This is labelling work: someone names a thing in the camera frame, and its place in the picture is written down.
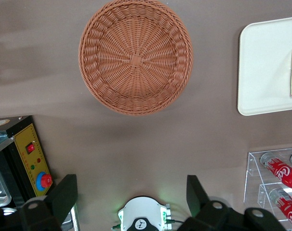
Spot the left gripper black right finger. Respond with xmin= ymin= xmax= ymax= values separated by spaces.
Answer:
xmin=182 ymin=175 xmax=285 ymax=231

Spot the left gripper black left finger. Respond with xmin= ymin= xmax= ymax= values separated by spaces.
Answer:
xmin=19 ymin=174 xmax=79 ymax=231

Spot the beige plastic tray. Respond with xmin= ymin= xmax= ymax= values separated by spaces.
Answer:
xmin=237 ymin=15 xmax=292 ymax=117

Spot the round brown wicker basket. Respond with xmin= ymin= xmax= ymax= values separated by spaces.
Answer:
xmin=78 ymin=0 xmax=194 ymax=117

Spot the red and blue knob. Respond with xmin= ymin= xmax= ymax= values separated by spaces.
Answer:
xmin=36 ymin=171 xmax=53 ymax=192

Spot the black food warmer machine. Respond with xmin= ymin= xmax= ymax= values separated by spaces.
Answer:
xmin=0 ymin=115 xmax=80 ymax=231

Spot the clear acrylic bottle rack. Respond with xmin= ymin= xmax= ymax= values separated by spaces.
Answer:
xmin=243 ymin=146 xmax=292 ymax=231

